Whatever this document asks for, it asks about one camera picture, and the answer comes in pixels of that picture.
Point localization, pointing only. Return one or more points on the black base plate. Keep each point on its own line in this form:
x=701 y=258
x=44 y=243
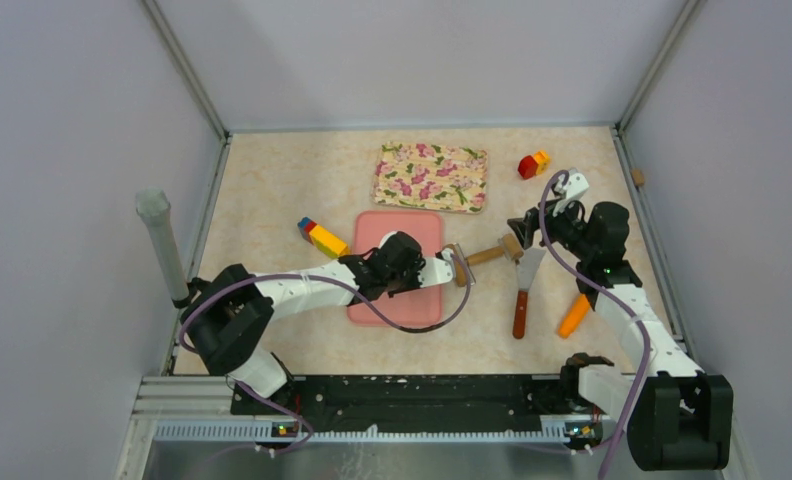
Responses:
x=432 y=403

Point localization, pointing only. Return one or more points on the grey cylinder post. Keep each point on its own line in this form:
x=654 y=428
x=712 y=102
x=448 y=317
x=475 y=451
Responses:
x=154 y=209

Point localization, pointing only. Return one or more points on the metal scraper wooden handle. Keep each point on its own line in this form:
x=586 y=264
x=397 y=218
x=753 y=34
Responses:
x=526 y=270

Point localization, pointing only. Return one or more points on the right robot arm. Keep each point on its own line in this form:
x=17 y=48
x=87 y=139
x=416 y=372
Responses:
x=675 y=415

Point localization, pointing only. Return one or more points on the pink plastic tray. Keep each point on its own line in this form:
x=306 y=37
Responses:
x=415 y=309

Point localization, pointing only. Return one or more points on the orange toy carrot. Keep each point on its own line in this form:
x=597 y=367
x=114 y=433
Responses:
x=574 y=316

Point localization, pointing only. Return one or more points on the wooden rolling pin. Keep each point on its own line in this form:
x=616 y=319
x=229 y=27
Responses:
x=508 y=247

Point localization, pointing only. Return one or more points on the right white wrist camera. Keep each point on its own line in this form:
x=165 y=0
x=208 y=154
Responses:
x=568 y=189

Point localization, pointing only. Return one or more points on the red orange toy block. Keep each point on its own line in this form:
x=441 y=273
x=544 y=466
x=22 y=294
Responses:
x=532 y=165

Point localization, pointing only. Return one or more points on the white dough ball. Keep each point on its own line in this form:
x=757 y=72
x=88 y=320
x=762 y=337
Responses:
x=386 y=238

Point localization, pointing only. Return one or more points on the floral yellow tray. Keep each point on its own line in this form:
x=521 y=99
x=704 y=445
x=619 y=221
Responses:
x=431 y=177

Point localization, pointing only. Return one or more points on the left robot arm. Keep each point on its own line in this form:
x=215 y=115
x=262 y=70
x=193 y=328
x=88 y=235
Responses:
x=226 y=321

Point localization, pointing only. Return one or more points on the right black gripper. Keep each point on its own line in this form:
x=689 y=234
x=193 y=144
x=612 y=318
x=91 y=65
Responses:
x=526 y=227

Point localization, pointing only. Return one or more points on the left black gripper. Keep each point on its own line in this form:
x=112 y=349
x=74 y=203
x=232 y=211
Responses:
x=417 y=264

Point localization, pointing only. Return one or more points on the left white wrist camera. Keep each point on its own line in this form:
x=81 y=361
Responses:
x=439 y=268

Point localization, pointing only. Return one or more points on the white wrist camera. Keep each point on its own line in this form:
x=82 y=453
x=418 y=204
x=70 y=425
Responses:
x=439 y=268
x=568 y=189

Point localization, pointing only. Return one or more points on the yellow multicolour toy block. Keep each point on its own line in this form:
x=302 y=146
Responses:
x=321 y=238

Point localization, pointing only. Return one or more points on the small wooden wall knob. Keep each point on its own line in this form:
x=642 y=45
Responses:
x=638 y=177

